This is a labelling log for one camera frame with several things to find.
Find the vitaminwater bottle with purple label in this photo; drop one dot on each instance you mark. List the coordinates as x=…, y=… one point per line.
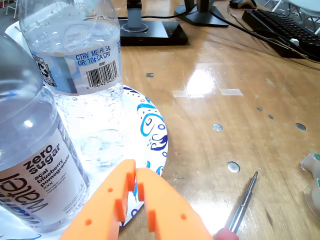
x=30, y=162

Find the clear tape strip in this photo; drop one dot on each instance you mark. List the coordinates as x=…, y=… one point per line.
x=231, y=91
x=180, y=93

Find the round metal table insert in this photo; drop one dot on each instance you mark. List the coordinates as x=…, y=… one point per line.
x=217, y=127
x=233, y=166
x=300, y=126

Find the green tape dispenser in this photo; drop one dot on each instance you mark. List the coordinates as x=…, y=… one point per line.
x=313, y=195

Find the grey black desk lamp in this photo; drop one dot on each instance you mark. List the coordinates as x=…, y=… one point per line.
x=172, y=32

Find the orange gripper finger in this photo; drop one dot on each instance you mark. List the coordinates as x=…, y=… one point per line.
x=172, y=215
x=100, y=207

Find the black keyboard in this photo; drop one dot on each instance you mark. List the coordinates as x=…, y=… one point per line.
x=280, y=27

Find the white paper plate blue print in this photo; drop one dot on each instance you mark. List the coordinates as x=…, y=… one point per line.
x=150, y=140

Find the clear plastic water bottle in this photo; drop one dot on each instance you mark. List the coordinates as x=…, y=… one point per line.
x=75, y=62

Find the red black screwdriver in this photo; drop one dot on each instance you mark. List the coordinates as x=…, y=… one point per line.
x=243, y=202

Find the white folding chair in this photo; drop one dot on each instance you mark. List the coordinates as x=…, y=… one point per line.
x=310, y=15

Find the black computer mouse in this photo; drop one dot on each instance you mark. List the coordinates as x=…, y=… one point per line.
x=242, y=3

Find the black computer monitor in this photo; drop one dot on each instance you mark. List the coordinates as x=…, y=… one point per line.
x=200, y=17

